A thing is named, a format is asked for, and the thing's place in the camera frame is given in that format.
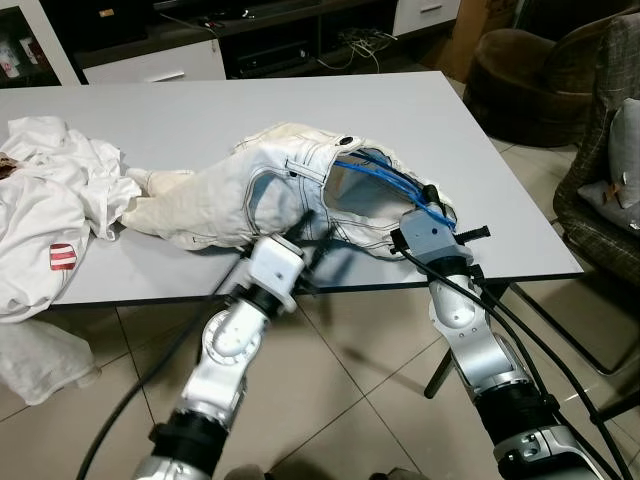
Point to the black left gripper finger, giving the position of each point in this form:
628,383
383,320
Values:
318,250

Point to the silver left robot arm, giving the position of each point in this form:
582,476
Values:
225,350

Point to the grey woven chair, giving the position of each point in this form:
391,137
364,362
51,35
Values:
600,250

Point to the brown armchair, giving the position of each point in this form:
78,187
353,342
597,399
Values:
525,90

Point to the grey cushion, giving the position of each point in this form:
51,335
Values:
620,170

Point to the tall brown cardboard box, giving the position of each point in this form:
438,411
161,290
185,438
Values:
475,40

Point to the small white drawer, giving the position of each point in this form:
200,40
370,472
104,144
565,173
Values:
425,15

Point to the black media device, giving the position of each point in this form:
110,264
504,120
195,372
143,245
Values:
275,62

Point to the grey robot left foot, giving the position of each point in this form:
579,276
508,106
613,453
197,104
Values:
247,473

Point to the grey robot foot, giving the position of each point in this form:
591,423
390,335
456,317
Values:
247,473
400,474

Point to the grey robot right foot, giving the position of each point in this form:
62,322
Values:
400,474

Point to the black TV bench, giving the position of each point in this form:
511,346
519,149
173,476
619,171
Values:
270,25

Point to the wide white drawer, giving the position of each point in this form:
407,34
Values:
155,62

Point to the white crumpled garment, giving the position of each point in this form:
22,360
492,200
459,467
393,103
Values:
70,160

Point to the white cotton garment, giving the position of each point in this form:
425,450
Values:
40,225

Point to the beige plaid garment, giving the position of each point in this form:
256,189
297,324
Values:
8,168

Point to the white glass door cabinet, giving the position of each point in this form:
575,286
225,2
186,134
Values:
35,40

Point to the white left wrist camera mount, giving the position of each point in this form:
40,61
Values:
272,268

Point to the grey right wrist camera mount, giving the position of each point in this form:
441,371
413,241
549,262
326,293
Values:
432,238

